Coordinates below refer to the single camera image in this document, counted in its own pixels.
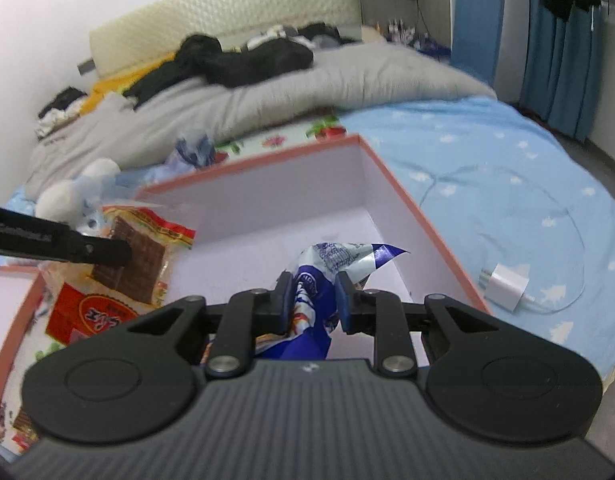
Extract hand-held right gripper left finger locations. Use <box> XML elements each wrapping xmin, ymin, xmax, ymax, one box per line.
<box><xmin>122</xmin><ymin>270</ymin><xmax>294</xmax><ymax>379</ymax></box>

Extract grey duvet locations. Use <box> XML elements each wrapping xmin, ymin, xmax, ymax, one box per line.
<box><xmin>24</xmin><ymin>40</ymin><xmax>498</xmax><ymax>201</ymax></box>

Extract shallow pink box lid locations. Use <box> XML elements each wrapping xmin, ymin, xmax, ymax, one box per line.
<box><xmin>0</xmin><ymin>266</ymin><xmax>48</xmax><ymax>433</ymax></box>

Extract black clothing pile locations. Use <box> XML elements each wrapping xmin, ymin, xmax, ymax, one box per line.
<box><xmin>122</xmin><ymin>34</ymin><xmax>315</xmax><ymax>108</ymax></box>

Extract white charger cable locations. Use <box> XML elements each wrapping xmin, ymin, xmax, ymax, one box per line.
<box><xmin>417</xmin><ymin>165</ymin><xmax>588</xmax><ymax>314</ymax></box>

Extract cluttered side table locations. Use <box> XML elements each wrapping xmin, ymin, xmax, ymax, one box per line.
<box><xmin>362</xmin><ymin>17</ymin><xmax>453</xmax><ymax>58</ymax></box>

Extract blue curtain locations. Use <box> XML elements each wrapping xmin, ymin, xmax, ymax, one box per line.
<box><xmin>518</xmin><ymin>0</ymin><xmax>608</xmax><ymax>143</ymax></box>

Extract white blue plush toy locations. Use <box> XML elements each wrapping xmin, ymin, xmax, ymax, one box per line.
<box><xmin>36</xmin><ymin>157</ymin><xmax>123</xmax><ymax>236</ymax></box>

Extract white charger plug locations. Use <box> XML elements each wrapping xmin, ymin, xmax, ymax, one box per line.
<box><xmin>480</xmin><ymin>263</ymin><xmax>531</xmax><ymax>312</ymax></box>

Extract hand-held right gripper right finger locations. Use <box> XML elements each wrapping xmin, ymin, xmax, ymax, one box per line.
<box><xmin>335</xmin><ymin>270</ymin><xmax>503</xmax><ymax>378</ymax></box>

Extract blue chair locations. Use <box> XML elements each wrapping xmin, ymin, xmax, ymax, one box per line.
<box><xmin>450</xmin><ymin>0</ymin><xmax>505</xmax><ymax>86</ymax></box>

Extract black folded garment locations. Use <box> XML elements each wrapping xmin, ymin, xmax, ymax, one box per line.
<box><xmin>37</xmin><ymin>87</ymin><xmax>88</xmax><ymax>116</ymax></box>

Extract floral tomato print mat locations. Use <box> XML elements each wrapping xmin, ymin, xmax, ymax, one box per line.
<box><xmin>0</xmin><ymin>114</ymin><xmax>351</xmax><ymax>456</ymax></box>

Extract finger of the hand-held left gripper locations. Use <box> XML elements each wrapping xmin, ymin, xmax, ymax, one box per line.
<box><xmin>73</xmin><ymin>232</ymin><xmax>133</xmax><ymax>269</ymax></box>

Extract crumpled blue white plastic wrapper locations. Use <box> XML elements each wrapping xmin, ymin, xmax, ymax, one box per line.
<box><xmin>164</xmin><ymin>130</ymin><xmax>223</xmax><ymax>168</ymax></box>

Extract red label tofu snack packet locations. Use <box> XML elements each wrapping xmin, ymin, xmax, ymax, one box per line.
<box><xmin>40</xmin><ymin>203</ymin><xmax>197</xmax><ymax>348</ymax></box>

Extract deep pink box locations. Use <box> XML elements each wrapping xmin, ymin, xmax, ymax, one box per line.
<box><xmin>134</xmin><ymin>133</ymin><xmax>493</xmax><ymax>366</ymax></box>

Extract cream quilted headboard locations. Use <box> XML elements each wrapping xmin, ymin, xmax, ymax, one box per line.
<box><xmin>88</xmin><ymin>0</ymin><xmax>361</xmax><ymax>78</ymax></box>

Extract white folded garment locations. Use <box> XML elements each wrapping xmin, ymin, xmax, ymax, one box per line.
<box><xmin>34</xmin><ymin>105</ymin><xmax>85</xmax><ymax>138</ymax></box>

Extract blue white snack packet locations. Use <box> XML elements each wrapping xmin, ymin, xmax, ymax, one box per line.
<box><xmin>252</xmin><ymin>241</ymin><xmax>413</xmax><ymax>361</ymax></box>

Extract yellow pillow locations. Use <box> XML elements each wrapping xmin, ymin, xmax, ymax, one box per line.
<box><xmin>80</xmin><ymin>57</ymin><xmax>178</xmax><ymax>116</ymax></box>

